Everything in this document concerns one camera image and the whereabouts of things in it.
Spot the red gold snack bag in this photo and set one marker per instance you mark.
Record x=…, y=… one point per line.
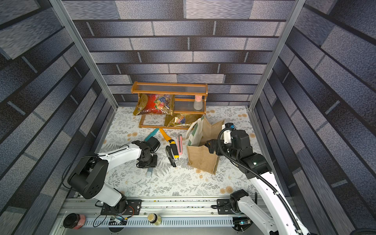
x=155, y=104

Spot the green jute Christmas bag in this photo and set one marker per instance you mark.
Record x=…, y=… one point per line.
x=199, y=155

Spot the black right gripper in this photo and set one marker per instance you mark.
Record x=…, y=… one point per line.
x=212, y=146

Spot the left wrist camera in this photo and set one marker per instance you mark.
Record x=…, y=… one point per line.
x=154, y=144

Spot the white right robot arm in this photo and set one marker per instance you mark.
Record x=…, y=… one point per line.
x=280, y=219

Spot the black red emergency button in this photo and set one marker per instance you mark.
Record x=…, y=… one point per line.
x=74, y=221

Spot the orange handled utility knife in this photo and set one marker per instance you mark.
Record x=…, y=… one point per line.
x=172, y=143

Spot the black yellow box cutter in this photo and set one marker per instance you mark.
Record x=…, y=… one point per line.
x=170, y=156

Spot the pink snap-off cutter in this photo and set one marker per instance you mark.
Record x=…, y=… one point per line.
x=180, y=144

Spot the small pink-capped bottle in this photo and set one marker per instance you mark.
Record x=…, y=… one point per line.
x=198, y=103

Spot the grey blue art knife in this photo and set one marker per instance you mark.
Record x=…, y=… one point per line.
x=149, y=172

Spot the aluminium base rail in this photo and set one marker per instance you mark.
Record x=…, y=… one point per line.
x=180, y=216

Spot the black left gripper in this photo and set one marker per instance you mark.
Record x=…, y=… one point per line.
x=146, y=166

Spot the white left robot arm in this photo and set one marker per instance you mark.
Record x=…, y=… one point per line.
x=88, y=177

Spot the wooden two-tier shelf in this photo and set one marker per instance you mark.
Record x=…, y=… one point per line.
x=183, y=103

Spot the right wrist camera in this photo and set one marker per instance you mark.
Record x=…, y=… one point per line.
x=226, y=136

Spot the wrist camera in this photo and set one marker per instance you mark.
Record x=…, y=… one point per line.
x=154, y=144
x=226, y=136

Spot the floral table mat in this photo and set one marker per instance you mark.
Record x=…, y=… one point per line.
x=165, y=180

